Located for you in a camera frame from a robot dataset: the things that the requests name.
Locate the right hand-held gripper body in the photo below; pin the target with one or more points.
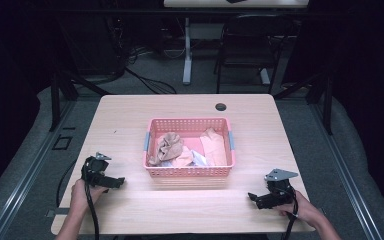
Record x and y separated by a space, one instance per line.
280 186

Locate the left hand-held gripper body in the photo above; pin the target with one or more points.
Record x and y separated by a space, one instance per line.
94 168

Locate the person's left hand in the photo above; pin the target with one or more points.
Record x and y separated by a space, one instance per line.
81 196

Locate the person's right hand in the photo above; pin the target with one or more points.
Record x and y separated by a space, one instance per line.
305 210

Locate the grey tape strip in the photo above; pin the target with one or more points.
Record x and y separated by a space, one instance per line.
57 212

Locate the crumpled beige cloth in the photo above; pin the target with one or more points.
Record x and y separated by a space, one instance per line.
168 146

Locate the flat pink paper sheet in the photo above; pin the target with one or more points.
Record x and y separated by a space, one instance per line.
215 146

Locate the small crumpled pink paper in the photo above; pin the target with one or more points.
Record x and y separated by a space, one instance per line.
183 159

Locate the crumpled white paper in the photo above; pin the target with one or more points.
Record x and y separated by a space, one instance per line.
200 160

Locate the pink plastic basket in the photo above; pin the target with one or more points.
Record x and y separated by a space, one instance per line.
188 171

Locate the black metal stand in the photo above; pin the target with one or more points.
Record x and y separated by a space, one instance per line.
328 103
56 100

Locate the black chair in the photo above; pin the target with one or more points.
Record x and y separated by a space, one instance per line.
250 43

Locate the dark object on background desk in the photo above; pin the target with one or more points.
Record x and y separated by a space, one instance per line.
236 1

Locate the white background desk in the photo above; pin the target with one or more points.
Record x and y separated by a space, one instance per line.
196 3

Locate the aluminium floor rail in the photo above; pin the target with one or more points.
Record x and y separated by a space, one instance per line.
350 180
23 180

